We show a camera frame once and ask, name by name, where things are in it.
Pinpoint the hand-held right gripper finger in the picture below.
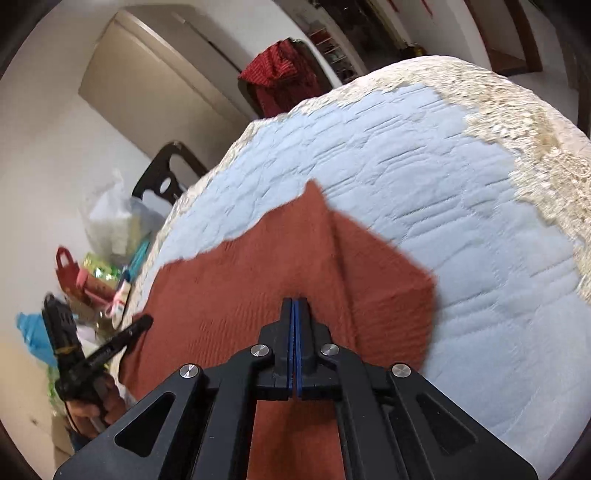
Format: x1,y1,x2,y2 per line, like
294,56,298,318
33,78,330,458
294,298,539,480
53,298,295,480

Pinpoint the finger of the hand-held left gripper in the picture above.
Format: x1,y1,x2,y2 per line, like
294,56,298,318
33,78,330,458
82,314,154,371
41,293,87,371

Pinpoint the rust brown knit sweater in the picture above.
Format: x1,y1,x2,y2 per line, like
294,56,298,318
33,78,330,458
117,179,439,480

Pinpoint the person's left hand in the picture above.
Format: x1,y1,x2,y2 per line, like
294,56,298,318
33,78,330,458
68,371,129,438

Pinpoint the blue plastic bag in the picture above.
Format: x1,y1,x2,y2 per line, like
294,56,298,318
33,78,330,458
16,312,60,368

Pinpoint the pink and white packet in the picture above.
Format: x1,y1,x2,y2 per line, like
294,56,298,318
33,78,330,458
105,279,132,329

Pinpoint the red gift bag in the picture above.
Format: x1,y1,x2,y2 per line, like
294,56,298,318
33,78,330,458
55,246,89,303

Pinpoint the green patterned box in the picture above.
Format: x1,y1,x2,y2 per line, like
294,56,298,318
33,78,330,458
82,252,122,292

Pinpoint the white plastic bag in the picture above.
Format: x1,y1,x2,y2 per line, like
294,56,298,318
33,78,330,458
80,168,158,260

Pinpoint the dark wooden chair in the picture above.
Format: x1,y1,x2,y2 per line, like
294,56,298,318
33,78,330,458
131,140,209,207
291,39,319,61

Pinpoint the blue quilted lace-edged tablecloth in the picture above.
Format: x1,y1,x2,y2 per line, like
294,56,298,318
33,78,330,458
137,54,591,480

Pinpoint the red checked garment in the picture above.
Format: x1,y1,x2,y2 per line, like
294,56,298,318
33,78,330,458
237,39,325,119

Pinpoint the beige cabinet door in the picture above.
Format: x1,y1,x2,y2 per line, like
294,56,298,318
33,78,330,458
78,9,259,158

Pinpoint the shoe rack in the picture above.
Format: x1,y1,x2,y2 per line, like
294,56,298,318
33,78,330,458
307,25,365,84

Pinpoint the brown wooden door frame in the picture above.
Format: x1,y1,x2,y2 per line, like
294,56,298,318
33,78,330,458
464,0,544,77

